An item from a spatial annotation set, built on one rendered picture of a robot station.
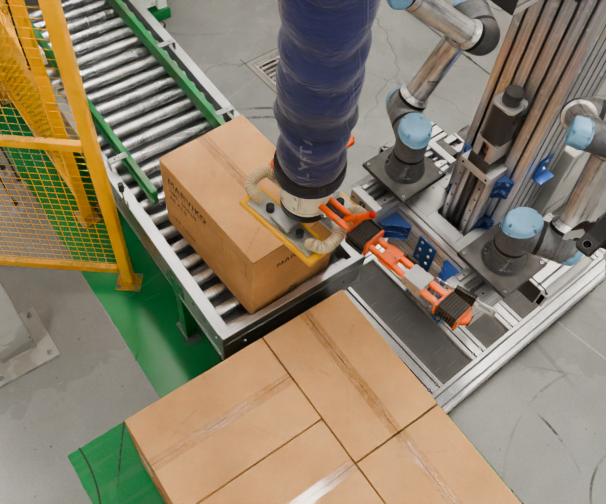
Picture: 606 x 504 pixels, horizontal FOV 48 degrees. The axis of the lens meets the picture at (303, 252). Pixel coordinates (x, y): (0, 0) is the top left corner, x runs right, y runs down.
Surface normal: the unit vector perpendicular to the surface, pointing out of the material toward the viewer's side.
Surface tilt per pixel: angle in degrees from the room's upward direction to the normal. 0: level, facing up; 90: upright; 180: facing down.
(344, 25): 80
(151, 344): 0
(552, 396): 0
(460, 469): 0
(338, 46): 89
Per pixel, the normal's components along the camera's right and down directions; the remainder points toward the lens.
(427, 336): 0.07, -0.55
